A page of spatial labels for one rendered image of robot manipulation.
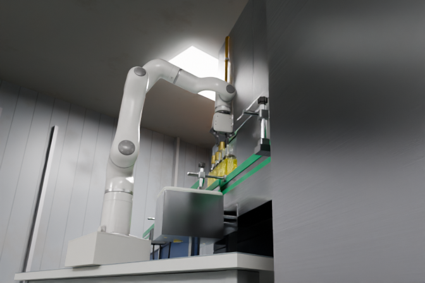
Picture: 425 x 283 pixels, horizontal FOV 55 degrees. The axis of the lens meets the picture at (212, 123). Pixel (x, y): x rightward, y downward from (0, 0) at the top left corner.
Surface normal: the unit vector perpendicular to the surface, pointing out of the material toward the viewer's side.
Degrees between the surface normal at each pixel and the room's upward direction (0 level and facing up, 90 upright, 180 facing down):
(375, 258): 90
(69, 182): 90
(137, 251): 90
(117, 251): 90
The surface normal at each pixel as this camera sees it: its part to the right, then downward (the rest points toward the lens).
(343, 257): -0.95, -0.15
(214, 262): -0.74, -0.29
